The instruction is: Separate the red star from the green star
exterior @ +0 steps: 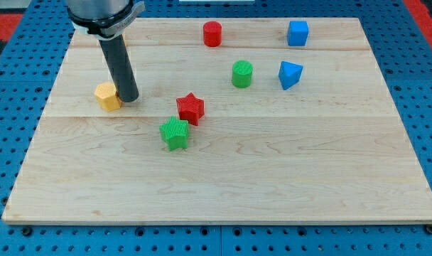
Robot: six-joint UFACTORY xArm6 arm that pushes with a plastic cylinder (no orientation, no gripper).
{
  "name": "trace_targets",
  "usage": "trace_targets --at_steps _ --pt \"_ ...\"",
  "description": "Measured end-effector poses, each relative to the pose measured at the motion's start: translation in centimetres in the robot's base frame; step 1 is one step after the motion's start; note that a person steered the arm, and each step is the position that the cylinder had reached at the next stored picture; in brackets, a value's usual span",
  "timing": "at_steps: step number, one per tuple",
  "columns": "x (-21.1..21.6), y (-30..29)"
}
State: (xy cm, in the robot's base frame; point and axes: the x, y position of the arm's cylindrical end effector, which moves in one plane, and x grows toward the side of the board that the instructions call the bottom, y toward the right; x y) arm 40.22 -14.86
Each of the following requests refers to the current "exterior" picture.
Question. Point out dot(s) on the red star block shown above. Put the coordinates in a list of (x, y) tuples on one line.
[(190, 108)]

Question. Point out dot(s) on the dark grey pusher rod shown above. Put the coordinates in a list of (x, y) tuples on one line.
[(117, 59)]

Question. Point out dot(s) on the green cylinder block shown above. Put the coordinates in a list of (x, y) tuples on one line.
[(242, 74)]

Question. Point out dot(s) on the green star block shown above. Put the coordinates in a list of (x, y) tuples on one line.
[(175, 133)]

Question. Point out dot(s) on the red cylinder block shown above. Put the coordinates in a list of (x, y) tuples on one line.
[(212, 33)]

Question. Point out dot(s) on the wooden board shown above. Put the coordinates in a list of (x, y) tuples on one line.
[(331, 150)]

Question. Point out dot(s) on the blue cube block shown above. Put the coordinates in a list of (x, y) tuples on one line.
[(297, 34)]

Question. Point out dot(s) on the yellow hexagon block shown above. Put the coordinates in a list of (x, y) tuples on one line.
[(107, 96)]

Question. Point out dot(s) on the grey robot arm flange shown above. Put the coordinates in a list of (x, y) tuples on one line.
[(104, 19)]

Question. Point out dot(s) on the blue triangular prism block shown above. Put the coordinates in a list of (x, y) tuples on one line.
[(289, 74)]

